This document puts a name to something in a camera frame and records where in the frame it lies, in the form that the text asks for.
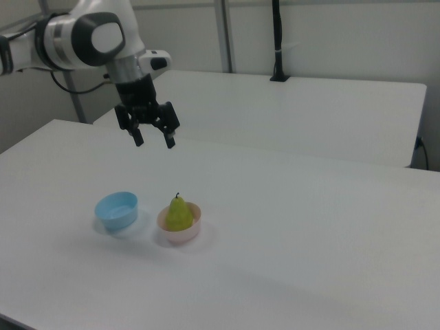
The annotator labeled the black wall power cable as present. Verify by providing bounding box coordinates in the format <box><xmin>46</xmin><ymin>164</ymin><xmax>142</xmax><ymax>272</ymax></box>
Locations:
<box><xmin>415</xmin><ymin>135</ymin><xmax>430</xmax><ymax>171</ymax></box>

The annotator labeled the grey vertical frame post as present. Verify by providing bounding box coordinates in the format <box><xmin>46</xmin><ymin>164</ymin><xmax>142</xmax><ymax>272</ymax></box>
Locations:
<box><xmin>62</xmin><ymin>69</ymin><xmax>87</xmax><ymax>124</ymax></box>

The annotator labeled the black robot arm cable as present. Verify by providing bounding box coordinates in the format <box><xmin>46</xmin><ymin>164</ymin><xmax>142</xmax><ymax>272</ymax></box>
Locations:
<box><xmin>49</xmin><ymin>69</ymin><xmax>112</xmax><ymax>95</ymax></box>

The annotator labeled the white vertical frame post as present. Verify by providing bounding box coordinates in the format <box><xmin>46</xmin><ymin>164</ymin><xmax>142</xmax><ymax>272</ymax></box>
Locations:
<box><xmin>213</xmin><ymin>0</ymin><xmax>238</xmax><ymax>74</ymax></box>

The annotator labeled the pink plastic bowl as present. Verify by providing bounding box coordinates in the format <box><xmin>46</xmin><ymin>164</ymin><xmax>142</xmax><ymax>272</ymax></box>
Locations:
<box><xmin>157</xmin><ymin>201</ymin><xmax>203</xmax><ymax>245</ymax></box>

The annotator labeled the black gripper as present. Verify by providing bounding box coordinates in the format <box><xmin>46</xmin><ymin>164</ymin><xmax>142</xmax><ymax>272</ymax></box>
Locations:
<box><xmin>113</xmin><ymin>73</ymin><xmax>182</xmax><ymax>150</ymax></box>

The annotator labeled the black pole with clamp base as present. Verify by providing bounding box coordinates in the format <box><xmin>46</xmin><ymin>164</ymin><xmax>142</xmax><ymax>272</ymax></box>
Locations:
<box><xmin>269</xmin><ymin>0</ymin><xmax>291</xmax><ymax>83</ymax></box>

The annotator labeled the light blue plastic bowl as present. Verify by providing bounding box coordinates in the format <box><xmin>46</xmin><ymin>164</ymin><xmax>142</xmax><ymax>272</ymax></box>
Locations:
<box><xmin>94</xmin><ymin>191</ymin><xmax>140</xmax><ymax>232</ymax></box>

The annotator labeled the green yellow pear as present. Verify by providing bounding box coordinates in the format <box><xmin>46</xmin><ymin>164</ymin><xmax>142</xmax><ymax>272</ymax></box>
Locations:
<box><xmin>165</xmin><ymin>192</ymin><xmax>193</xmax><ymax>232</ymax></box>

